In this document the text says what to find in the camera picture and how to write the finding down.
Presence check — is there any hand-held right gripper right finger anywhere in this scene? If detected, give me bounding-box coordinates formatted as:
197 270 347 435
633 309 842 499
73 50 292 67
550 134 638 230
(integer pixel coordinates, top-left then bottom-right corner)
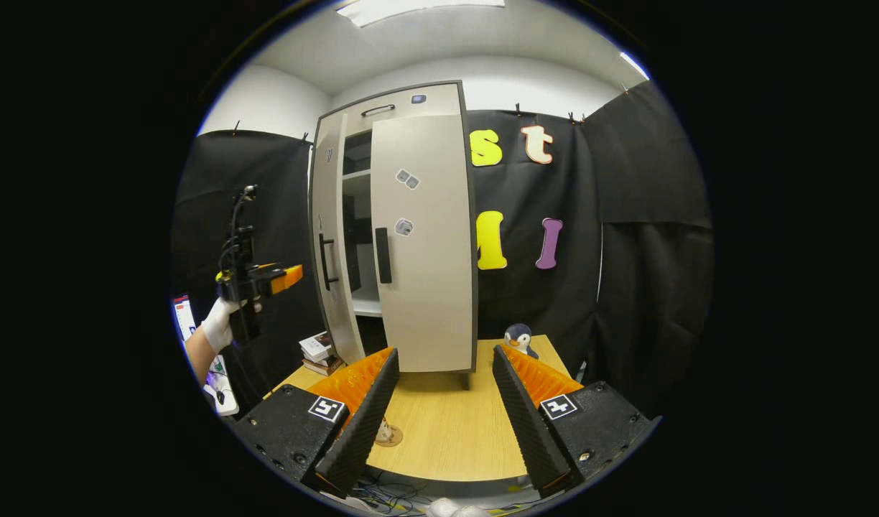
491 345 663 498

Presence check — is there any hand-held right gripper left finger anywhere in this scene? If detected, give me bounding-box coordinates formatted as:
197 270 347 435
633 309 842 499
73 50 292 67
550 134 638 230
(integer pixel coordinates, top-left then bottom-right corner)
230 348 401 498

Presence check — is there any grey cabinet door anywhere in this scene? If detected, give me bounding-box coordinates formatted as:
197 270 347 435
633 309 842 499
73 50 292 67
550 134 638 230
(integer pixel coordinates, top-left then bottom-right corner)
310 113 365 365
370 113 476 373

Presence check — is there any grey cabinet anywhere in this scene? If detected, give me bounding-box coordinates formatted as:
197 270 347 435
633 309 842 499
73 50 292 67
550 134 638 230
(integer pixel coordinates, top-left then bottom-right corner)
309 80 480 374

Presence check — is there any grey cabinet drawer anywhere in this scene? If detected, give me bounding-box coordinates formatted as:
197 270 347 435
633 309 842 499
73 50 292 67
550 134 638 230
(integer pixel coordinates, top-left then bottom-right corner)
317 83 462 137

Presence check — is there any bright screen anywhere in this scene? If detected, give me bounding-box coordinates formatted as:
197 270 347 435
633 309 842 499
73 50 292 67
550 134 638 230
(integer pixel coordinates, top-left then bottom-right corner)
172 293 197 342

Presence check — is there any brown book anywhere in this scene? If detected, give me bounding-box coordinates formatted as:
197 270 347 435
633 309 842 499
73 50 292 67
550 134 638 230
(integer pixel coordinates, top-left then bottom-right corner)
302 355 347 376

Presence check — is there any white book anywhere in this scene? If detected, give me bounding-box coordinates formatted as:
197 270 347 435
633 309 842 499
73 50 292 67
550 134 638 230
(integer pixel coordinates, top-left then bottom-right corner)
299 332 332 362

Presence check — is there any penguin plush toy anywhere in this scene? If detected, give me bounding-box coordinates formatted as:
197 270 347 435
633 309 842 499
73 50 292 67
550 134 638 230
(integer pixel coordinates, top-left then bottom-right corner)
503 323 539 360

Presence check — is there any white printed sheet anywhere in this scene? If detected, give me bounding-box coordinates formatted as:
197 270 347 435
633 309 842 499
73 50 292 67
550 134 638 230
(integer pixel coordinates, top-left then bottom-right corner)
203 355 241 417

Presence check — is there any black backdrop cloth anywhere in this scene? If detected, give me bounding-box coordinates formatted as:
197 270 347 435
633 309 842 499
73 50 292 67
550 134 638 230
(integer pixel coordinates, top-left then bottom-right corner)
170 80 715 421

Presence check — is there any ceiling light panel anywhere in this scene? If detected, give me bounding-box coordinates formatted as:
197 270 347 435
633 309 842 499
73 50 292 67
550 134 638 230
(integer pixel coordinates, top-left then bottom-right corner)
337 0 506 28

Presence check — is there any tangle of cables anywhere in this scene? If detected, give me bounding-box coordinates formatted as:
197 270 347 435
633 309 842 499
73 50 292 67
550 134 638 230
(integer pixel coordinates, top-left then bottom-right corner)
353 470 440 512

